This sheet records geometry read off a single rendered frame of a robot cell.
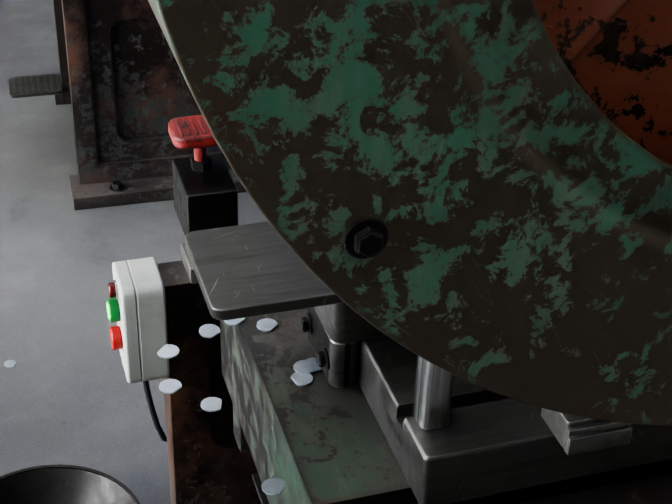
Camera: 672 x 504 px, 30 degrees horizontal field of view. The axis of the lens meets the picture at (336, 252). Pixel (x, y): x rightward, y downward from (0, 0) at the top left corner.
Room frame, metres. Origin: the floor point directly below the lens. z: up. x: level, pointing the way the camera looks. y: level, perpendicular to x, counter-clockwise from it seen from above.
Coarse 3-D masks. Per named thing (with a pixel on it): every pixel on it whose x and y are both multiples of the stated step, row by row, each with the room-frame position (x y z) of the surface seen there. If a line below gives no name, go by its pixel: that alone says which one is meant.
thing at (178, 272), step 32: (192, 288) 1.19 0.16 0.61; (192, 320) 1.19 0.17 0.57; (192, 352) 1.19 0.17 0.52; (192, 384) 1.19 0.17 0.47; (224, 384) 1.21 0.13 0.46; (192, 416) 1.19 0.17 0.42; (224, 416) 1.21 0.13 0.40; (192, 448) 1.19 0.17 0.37; (224, 448) 1.20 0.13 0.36; (192, 480) 1.19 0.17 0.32; (224, 480) 1.20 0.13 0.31
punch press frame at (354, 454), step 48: (240, 336) 1.08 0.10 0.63; (288, 336) 1.06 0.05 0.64; (240, 384) 1.08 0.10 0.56; (288, 384) 0.98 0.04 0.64; (240, 432) 1.10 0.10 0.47; (288, 432) 0.91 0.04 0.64; (336, 432) 0.91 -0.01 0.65; (288, 480) 0.89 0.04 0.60; (336, 480) 0.84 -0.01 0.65; (384, 480) 0.85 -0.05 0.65; (576, 480) 0.89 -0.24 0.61; (624, 480) 0.91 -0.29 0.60
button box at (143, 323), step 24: (120, 264) 1.21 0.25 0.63; (144, 264) 1.22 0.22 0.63; (120, 288) 1.17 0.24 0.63; (144, 288) 1.17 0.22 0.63; (120, 312) 1.18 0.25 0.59; (144, 312) 1.16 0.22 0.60; (144, 336) 1.16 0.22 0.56; (144, 360) 1.16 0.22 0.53; (168, 360) 1.17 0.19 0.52; (144, 384) 1.23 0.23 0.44
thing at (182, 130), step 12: (180, 120) 1.32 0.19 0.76; (192, 120) 1.32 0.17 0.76; (204, 120) 1.33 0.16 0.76; (168, 132) 1.31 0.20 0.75; (180, 132) 1.29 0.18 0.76; (192, 132) 1.30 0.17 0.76; (204, 132) 1.29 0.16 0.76; (180, 144) 1.28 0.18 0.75; (192, 144) 1.28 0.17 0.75; (204, 144) 1.28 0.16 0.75; (216, 144) 1.29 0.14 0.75; (204, 156) 1.31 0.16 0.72
